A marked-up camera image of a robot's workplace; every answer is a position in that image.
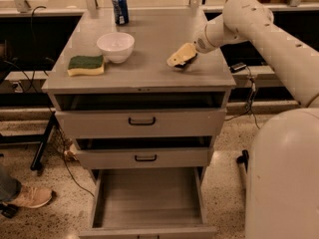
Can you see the green yellow sponge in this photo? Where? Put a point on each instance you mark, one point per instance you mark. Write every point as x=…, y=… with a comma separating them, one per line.
x=86, y=65

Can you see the black power adapter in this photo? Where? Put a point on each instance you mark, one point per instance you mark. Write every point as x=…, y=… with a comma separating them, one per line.
x=237, y=68

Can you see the grey bottom drawer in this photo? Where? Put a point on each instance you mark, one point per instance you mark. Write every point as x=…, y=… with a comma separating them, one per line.
x=148, y=203

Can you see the grey drawer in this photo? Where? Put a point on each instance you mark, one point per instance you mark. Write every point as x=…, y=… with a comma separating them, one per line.
x=145, y=158
x=148, y=203
x=122, y=124

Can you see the black metal bar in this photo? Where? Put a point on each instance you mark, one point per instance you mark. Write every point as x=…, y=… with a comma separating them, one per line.
x=243, y=159

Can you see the tan shoe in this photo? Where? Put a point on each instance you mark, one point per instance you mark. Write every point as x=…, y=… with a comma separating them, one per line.
x=32, y=197

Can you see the white bowl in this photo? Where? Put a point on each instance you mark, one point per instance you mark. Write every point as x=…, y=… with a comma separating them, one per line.
x=116, y=47

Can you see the grey middle drawer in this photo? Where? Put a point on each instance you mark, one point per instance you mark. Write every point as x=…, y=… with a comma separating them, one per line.
x=145, y=158

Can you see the blue soda can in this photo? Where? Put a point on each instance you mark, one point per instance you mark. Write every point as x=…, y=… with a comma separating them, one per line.
x=121, y=12

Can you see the black table leg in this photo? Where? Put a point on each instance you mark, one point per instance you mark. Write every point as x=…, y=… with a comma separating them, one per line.
x=41, y=139

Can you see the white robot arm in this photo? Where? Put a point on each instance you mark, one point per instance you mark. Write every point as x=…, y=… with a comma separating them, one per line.
x=282, y=168

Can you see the grey drawer cabinet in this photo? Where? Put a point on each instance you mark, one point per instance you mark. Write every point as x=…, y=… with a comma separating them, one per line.
x=144, y=82

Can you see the grey top drawer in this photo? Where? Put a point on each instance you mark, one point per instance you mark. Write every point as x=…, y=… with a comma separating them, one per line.
x=122, y=124

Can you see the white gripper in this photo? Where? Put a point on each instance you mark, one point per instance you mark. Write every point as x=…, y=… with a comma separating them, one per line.
x=200, y=43

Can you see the blue jeans leg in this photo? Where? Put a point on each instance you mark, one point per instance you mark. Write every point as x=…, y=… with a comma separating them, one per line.
x=10, y=187

